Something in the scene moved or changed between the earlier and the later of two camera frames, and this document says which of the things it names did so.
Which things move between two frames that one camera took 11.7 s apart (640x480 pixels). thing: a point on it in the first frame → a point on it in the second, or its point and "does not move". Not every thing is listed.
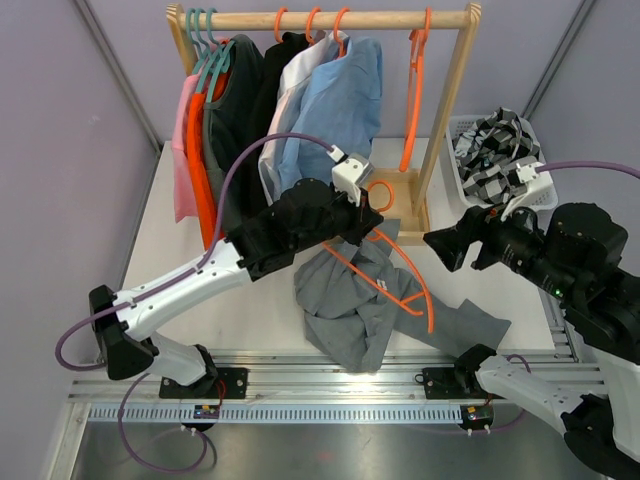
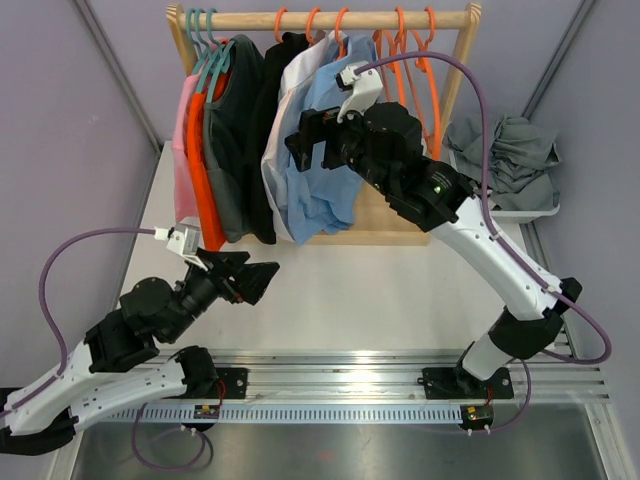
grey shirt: (358, 304) → (520, 156)
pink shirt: (186, 200) does not move
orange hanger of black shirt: (277, 18) does not move
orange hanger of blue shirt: (336, 24) does not move
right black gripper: (484, 225) → (321, 127)
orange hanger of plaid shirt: (417, 38) → (424, 65)
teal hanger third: (228, 45) does not move
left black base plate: (219, 383) does not move
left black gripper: (363, 218) → (250, 282)
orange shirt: (199, 156) does not move
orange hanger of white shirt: (309, 23) does not move
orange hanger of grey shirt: (378, 283) → (403, 71)
